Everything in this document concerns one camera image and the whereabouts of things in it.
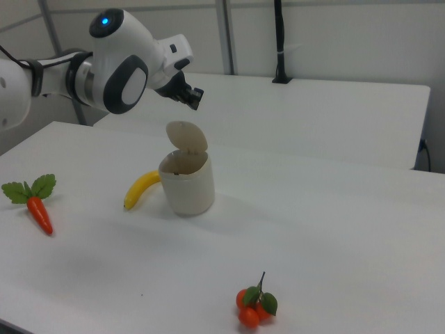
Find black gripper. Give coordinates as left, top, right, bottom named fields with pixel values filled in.
left=154, top=70, right=205, bottom=112

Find beige round bin lid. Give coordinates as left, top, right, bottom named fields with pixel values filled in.
left=165, top=120, right=209, bottom=154

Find beige cylindrical garbage bin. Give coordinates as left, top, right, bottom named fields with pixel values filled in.
left=157, top=149, right=216, bottom=218

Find black pole with clamp base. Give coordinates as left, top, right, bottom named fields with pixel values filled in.
left=271, top=0, right=293, bottom=86

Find yellow toy banana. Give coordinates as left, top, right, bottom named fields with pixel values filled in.
left=122, top=169, right=162, bottom=212

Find orange toy carrot green leaves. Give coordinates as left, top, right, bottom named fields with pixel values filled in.
left=1, top=173, right=57, bottom=237

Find toy tangerine cluster with leaves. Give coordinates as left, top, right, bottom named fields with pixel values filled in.
left=236, top=271, right=279, bottom=329

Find grey metal partition post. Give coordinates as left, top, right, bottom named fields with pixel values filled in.
left=214, top=0, right=239, bottom=76

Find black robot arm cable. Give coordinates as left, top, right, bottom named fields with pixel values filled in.
left=0, top=44, right=92, bottom=70

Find black cable at table edge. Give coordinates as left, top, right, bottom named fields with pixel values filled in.
left=419, top=138, right=432, bottom=173

